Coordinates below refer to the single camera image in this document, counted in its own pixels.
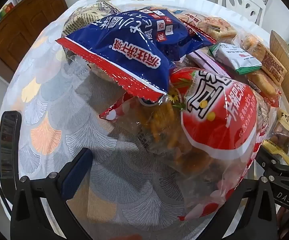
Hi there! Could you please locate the green small box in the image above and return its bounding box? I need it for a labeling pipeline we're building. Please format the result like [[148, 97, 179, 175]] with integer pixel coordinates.
[[0, 2, 16, 19]]

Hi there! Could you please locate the clear cracker packet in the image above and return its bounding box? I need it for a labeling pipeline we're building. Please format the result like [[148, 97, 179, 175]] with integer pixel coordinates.
[[175, 11, 237, 42]]

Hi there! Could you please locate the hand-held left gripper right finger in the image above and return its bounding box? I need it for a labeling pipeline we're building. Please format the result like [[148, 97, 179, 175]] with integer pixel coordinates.
[[207, 174, 279, 240]]

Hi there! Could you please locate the small blue snack bag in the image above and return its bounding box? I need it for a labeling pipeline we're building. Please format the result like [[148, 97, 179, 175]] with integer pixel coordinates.
[[138, 7, 217, 63]]

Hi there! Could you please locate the purple snack packet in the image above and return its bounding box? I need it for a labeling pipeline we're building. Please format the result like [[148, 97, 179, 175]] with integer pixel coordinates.
[[187, 50, 235, 75]]

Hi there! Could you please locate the black phone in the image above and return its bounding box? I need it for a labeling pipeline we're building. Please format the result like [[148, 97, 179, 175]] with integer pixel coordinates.
[[0, 110, 22, 180]]

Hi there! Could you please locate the scale pattern table mat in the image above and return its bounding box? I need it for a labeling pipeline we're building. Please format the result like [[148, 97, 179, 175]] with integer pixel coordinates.
[[0, 0, 289, 240]]

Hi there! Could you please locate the large blue snack bag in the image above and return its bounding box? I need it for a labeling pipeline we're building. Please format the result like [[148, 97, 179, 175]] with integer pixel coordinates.
[[56, 11, 176, 104]]

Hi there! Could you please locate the green white small packet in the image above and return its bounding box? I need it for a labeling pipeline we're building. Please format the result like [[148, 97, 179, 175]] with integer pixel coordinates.
[[210, 42, 262, 75]]

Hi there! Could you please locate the yellow peanut packet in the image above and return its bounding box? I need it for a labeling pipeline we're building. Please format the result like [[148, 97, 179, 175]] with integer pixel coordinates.
[[263, 109, 289, 165]]

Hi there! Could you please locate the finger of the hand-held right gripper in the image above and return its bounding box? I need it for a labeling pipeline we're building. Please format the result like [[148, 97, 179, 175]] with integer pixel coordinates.
[[256, 151, 289, 178]]

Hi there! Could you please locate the clear red label snack bag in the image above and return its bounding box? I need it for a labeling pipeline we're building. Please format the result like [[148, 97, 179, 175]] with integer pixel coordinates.
[[99, 66, 271, 222]]

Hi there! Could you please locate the brown label pastry packet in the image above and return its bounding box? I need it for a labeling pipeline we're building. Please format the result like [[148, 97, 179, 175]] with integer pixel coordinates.
[[237, 34, 287, 105]]

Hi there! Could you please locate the brown wooden cabinet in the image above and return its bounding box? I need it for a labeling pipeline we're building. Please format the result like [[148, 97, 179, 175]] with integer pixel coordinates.
[[0, 0, 68, 83]]

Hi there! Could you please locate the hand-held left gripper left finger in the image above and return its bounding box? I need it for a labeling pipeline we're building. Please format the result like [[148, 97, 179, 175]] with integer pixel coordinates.
[[11, 148, 93, 240]]

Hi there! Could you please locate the newspaper print snack bag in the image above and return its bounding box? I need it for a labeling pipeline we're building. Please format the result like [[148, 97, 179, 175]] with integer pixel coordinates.
[[62, 1, 121, 38]]

